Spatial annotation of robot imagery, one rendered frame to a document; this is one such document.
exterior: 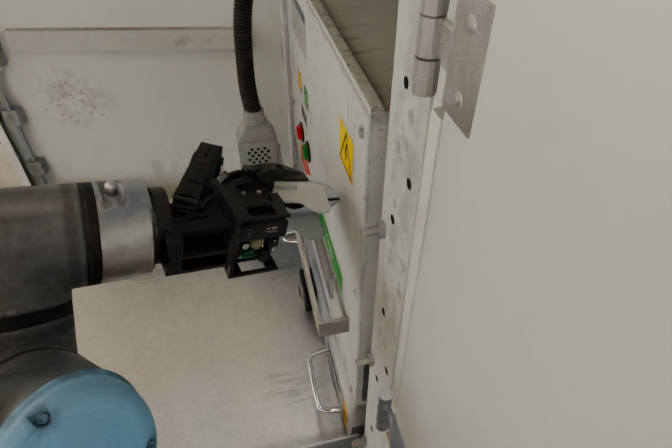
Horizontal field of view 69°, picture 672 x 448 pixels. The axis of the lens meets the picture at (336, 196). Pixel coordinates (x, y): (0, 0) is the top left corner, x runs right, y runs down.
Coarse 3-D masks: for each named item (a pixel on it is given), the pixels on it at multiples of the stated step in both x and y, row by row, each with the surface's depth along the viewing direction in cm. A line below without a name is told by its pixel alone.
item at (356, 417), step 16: (304, 240) 94; (320, 288) 84; (320, 304) 82; (336, 336) 77; (336, 352) 75; (336, 368) 73; (336, 384) 76; (352, 400) 69; (352, 416) 67; (352, 432) 67
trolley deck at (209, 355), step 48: (96, 288) 94; (144, 288) 94; (192, 288) 94; (240, 288) 94; (288, 288) 94; (96, 336) 86; (144, 336) 86; (192, 336) 86; (240, 336) 86; (288, 336) 86; (144, 384) 79; (192, 384) 79; (240, 384) 79; (288, 384) 79; (192, 432) 73; (240, 432) 73; (288, 432) 73; (336, 432) 73
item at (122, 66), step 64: (0, 0) 89; (64, 0) 89; (128, 0) 90; (192, 0) 90; (256, 0) 90; (0, 64) 94; (64, 64) 97; (128, 64) 98; (192, 64) 98; (256, 64) 98; (0, 128) 103; (64, 128) 107; (128, 128) 107; (192, 128) 107
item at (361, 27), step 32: (320, 0) 59; (352, 0) 59; (384, 0) 59; (288, 32) 83; (352, 32) 51; (384, 32) 51; (352, 64) 44; (384, 64) 45; (384, 96) 40; (384, 128) 39; (384, 160) 42
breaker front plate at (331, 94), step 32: (288, 0) 77; (320, 32) 54; (320, 64) 57; (320, 96) 60; (352, 96) 43; (320, 128) 63; (352, 128) 45; (320, 160) 67; (352, 192) 49; (352, 224) 52; (320, 256) 75; (352, 256) 54; (352, 288) 57; (352, 320) 60; (352, 352) 63; (352, 384) 67
